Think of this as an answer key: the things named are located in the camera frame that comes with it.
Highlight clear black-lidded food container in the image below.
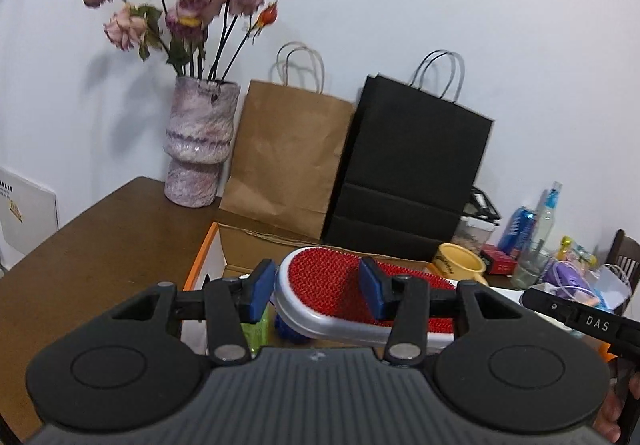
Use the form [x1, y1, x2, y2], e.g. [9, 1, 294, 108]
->
[457, 186, 502, 258]

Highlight red white lint brush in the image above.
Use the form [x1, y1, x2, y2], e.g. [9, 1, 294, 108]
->
[270, 247, 458, 346]

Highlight purple plastic bag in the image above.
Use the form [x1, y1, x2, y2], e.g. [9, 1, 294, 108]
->
[542, 259, 601, 306]

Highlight colourful snack packet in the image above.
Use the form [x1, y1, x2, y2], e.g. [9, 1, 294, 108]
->
[557, 236, 598, 271]

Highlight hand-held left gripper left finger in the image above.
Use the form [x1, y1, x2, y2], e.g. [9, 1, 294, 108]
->
[107, 259, 277, 367]

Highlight mottled pink vase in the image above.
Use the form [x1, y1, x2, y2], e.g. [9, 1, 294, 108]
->
[164, 76, 242, 208]

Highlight clear drinking glass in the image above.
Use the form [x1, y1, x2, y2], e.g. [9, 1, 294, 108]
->
[510, 240, 551, 290]

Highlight dried pink flowers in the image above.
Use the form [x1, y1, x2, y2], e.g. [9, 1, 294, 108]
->
[82, 0, 279, 82]

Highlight blue snack packet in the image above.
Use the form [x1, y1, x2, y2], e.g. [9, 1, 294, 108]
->
[497, 206, 538, 256]

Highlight brown paper bag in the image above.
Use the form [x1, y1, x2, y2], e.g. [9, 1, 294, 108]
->
[219, 42, 356, 241]

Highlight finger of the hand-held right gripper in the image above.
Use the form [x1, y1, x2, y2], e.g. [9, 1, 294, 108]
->
[520, 287, 577, 328]

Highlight red cardboard box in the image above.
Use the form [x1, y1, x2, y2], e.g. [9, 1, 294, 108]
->
[182, 221, 616, 363]

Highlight black paper bag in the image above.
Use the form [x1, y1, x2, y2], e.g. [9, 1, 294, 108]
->
[320, 50, 497, 263]

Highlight white paper bag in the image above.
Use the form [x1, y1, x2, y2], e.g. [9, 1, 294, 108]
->
[592, 264, 632, 311]

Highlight small dark red box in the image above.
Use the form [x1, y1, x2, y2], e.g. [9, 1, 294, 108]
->
[481, 246, 516, 275]

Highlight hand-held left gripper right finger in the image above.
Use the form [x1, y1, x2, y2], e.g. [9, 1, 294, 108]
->
[359, 257, 523, 368]

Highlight dark wooden chair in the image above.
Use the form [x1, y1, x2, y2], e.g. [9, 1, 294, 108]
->
[610, 229, 640, 286]

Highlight person's right hand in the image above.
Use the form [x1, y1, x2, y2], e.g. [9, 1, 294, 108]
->
[592, 365, 640, 443]

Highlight yellow mug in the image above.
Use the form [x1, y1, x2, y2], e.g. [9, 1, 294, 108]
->
[432, 242, 488, 287]

